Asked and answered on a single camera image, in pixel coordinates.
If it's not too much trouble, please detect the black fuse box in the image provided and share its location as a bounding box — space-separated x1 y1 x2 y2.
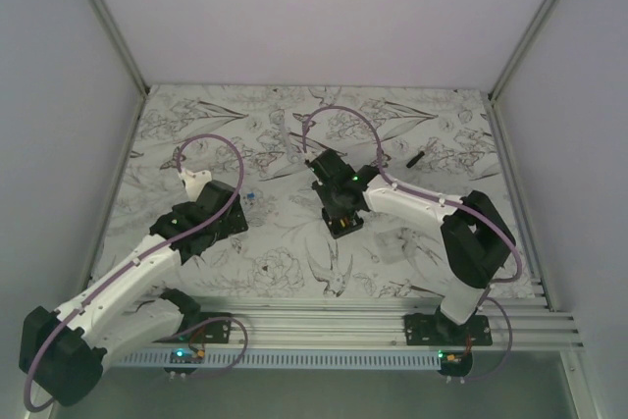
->
322 208 364 239

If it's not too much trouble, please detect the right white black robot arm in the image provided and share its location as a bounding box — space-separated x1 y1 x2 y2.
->
305 149 516 345

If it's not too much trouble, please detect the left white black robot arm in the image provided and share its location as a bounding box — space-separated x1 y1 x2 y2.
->
19 182 247 413

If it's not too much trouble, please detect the small black screwdriver bit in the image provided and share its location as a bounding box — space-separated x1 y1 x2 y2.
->
406 150 426 169

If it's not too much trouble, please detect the silver open-end wrench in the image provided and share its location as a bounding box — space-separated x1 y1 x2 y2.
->
269 109 301 164

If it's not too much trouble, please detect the left green controller board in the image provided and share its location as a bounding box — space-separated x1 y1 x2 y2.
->
164 347 205 380

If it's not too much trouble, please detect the green controller board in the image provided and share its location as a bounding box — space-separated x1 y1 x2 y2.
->
438 351 473 381
164 347 205 380

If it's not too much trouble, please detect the right green controller board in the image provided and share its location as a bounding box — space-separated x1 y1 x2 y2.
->
438 351 473 381

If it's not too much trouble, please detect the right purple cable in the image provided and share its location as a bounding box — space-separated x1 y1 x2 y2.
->
301 105 524 356

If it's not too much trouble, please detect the purple cable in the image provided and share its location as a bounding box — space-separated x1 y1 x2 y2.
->
24 133 247 411
301 105 524 356

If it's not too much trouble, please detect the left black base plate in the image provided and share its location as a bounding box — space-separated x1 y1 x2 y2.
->
157 312 233 345

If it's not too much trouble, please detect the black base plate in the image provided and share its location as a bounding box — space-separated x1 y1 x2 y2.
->
157 312 233 345
403 311 493 346

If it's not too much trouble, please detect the slotted grey cable duct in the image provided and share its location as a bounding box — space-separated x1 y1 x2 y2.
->
116 347 440 371

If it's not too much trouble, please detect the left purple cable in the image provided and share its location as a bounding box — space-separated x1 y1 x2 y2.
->
24 133 247 411

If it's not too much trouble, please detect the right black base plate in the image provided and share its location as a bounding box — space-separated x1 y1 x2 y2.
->
403 311 493 346

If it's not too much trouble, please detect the left aluminium frame post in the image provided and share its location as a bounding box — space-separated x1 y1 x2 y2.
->
87 0 150 97

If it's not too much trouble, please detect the aluminium frame post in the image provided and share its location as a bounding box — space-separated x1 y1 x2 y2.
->
87 0 150 97
488 0 560 104

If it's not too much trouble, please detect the aluminium mounting rail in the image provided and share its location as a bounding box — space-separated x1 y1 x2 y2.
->
198 296 584 351

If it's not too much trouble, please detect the right aluminium frame post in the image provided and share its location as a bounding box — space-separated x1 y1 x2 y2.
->
488 0 560 104

